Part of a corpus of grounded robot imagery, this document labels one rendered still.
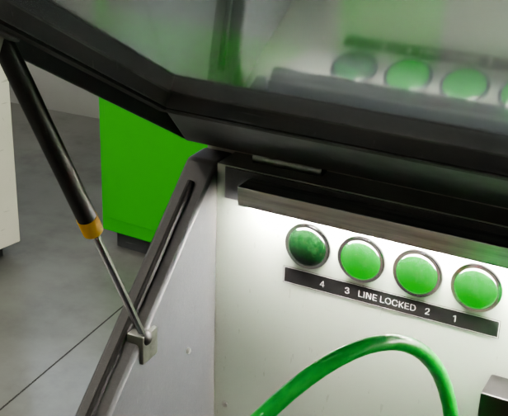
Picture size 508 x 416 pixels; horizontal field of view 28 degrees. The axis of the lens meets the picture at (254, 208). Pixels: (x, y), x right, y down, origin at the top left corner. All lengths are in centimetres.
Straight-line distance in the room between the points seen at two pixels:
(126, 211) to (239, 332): 292
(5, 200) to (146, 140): 60
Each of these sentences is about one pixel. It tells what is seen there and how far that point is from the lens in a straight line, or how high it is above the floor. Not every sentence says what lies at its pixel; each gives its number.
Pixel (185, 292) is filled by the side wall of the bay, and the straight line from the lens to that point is 110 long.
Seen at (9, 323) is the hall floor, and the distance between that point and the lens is 372.
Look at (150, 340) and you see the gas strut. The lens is 104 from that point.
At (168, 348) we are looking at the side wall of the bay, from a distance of 110.
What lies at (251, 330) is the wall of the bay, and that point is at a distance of 116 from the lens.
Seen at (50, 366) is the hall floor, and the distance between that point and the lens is 346.
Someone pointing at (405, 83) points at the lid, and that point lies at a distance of 65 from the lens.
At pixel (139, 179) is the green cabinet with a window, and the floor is 34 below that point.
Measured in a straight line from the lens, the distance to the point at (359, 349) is 83.
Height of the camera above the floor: 185
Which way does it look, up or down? 24 degrees down
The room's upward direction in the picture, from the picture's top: 2 degrees clockwise
